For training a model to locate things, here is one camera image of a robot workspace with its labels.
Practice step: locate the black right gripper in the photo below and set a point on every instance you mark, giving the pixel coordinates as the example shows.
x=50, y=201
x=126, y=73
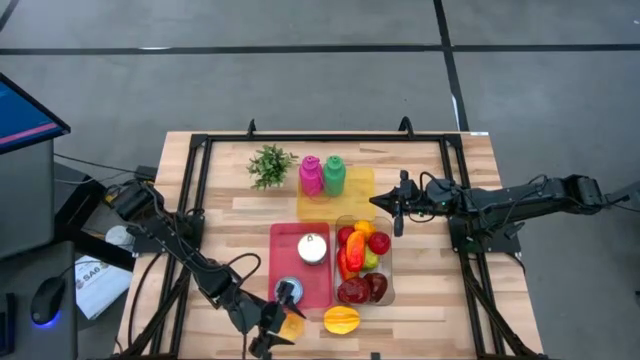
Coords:
x=430, y=200

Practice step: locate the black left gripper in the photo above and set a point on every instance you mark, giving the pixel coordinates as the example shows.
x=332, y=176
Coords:
x=250, y=312

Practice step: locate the orange yellow mango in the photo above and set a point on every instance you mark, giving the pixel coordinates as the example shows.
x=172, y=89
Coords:
x=366, y=227

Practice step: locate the silver tin can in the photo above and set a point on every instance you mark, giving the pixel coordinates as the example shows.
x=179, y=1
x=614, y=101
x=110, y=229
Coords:
x=296, y=287
x=312, y=248

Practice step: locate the green water bottle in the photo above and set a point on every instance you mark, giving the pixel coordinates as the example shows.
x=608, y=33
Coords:
x=334, y=177

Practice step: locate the red orange mango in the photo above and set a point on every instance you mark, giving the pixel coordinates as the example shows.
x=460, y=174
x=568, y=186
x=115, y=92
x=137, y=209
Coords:
x=356, y=250
x=342, y=265

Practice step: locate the yellow-green round fruit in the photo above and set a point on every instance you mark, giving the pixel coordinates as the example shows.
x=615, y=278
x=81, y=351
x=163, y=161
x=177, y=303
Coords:
x=371, y=260

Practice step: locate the dark red apple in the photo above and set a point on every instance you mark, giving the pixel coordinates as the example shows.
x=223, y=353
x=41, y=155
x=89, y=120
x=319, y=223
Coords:
x=354, y=291

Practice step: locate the pink water bottle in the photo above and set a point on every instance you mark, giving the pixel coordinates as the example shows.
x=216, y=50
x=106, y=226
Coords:
x=311, y=177

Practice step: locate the wrinkled maroon fruit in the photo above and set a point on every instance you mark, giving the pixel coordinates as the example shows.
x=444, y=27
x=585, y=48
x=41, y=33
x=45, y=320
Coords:
x=378, y=286

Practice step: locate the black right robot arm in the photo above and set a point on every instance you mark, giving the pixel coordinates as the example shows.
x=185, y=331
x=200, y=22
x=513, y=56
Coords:
x=525, y=197

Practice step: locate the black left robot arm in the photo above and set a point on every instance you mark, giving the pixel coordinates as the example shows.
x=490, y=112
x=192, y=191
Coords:
x=170, y=235

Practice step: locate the yellow translucent plastic tray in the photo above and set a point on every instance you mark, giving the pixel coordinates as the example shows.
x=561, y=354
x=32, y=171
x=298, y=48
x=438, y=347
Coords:
x=360, y=200

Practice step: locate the yellow starfruit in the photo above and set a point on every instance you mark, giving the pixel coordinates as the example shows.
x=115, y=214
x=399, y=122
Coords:
x=341, y=320

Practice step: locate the red translucent plastic tray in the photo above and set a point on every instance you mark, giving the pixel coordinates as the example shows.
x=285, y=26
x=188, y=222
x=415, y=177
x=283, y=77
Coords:
x=290, y=265

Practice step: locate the clear plastic container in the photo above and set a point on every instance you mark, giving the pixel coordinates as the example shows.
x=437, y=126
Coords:
x=389, y=270

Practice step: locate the small green potted plant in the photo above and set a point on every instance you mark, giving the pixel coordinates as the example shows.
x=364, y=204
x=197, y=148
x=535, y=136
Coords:
x=272, y=165

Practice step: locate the white printed paper sheet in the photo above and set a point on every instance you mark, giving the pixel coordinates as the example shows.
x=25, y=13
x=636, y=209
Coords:
x=100, y=290

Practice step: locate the white round object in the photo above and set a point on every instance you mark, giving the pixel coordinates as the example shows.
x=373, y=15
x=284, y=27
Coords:
x=118, y=235

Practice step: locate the grey stand foot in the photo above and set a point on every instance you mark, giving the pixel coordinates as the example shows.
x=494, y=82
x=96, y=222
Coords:
x=625, y=192

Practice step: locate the black computer mouse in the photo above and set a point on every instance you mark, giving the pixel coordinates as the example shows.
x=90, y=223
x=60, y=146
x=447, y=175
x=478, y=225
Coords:
x=47, y=300

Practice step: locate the computer desk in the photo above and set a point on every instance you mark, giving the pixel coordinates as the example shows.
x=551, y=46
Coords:
x=30, y=260

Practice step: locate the black keyboard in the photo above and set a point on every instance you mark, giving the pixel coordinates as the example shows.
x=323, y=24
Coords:
x=6, y=325

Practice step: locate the computer monitor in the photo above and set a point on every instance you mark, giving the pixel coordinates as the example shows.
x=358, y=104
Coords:
x=25, y=117

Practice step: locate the black aluminium table frame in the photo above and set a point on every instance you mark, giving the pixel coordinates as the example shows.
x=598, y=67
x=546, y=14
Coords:
x=325, y=137

